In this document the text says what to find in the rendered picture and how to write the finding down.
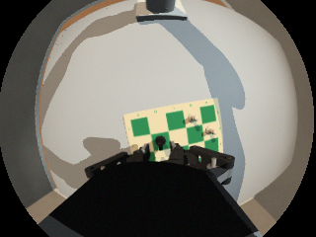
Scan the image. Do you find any white pawn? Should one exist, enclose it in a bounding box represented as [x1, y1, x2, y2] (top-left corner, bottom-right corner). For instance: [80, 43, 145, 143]
[205, 126, 217, 135]
[188, 114, 198, 122]

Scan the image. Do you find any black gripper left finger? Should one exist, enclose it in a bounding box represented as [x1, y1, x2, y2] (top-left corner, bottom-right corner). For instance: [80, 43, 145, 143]
[85, 143, 150, 180]

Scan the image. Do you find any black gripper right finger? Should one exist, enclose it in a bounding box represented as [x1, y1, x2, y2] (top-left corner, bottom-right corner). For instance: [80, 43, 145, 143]
[166, 141, 235, 185]

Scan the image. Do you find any black knight chess piece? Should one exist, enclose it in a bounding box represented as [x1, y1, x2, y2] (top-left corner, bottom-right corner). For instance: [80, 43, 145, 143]
[155, 135, 166, 151]

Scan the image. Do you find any green and cream chessboard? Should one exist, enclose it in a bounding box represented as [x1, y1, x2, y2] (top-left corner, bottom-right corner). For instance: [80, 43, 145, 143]
[123, 98, 223, 161]

